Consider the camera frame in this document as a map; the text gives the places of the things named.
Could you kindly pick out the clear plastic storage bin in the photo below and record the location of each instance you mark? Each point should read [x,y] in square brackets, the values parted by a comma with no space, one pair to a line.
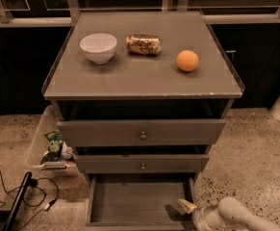
[38,148]

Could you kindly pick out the white ceramic bowl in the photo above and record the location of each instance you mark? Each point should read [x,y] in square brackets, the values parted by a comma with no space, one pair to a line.
[99,48]

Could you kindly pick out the grey drawer cabinet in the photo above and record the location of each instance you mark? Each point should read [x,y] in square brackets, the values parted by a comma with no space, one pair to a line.
[136,87]

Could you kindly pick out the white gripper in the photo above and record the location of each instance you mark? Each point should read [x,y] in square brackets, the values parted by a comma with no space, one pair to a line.
[201,218]

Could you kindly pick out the grey top drawer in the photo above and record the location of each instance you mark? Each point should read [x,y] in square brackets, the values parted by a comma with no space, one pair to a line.
[147,132]

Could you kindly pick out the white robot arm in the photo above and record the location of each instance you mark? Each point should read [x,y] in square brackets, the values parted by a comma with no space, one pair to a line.
[228,214]

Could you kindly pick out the orange fruit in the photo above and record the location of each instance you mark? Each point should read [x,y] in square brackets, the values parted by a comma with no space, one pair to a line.
[187,60]

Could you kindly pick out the grey middle drawer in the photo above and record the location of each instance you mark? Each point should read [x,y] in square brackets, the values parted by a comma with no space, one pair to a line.
[142,163]

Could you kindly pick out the metal railing frame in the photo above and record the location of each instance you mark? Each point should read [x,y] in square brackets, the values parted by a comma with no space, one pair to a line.
[64,13]

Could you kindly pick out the black flat bar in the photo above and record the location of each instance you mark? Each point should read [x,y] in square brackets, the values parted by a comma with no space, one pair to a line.
[17,202]

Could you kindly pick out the grey bottom drawer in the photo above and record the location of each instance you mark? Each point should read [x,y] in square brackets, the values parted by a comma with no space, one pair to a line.
[139,202]

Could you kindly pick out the grey drawer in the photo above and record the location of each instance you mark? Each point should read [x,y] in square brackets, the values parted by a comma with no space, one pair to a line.
[139,202]
[142,163]
[147,132]

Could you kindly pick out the crushed gold drink can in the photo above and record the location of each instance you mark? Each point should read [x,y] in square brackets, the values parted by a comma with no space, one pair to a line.
[143,45]

